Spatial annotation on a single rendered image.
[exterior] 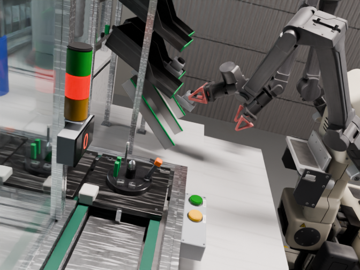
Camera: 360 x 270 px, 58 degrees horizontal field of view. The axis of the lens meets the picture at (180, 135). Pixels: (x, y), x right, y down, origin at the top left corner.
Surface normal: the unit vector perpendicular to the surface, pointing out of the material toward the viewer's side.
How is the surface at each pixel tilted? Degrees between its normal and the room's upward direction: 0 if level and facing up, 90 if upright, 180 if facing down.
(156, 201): 0
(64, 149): 90
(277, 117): 90
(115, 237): 0
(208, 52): 90
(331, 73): 125
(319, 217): 90
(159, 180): 0
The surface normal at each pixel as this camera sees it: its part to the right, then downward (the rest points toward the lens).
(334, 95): -0.59, 0.73
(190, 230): 0.21, -0.86
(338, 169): -0.11, 0.46
